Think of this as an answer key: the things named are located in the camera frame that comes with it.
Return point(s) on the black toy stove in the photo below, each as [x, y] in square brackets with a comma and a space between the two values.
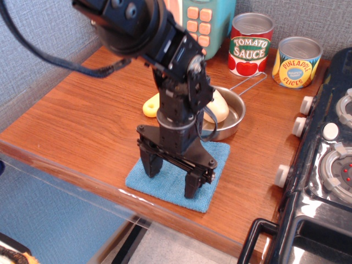
[314, 224]

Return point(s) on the small steel saucepan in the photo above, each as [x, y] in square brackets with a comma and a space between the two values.
[236, 105]

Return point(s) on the yellow handled toy knife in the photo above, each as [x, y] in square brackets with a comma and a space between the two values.
[151, 106]

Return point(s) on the clear acrylic barrier panel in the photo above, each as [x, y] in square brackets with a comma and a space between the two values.
[61, 223]

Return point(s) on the blue towel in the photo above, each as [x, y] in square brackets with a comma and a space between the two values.
[169, 184]

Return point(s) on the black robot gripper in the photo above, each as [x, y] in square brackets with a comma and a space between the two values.
[180, 145]

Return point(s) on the tomato sauce can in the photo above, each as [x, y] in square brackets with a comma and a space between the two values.
[250, 41]

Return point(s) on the pineapple slices can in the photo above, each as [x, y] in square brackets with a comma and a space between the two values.
[296, 62]

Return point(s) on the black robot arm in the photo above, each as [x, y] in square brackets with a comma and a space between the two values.
[147, 30]

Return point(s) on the teal toy microwave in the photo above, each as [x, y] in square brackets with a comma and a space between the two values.
[209, 22]

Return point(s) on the beige toy potato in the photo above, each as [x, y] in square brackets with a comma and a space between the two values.
[218, 107]

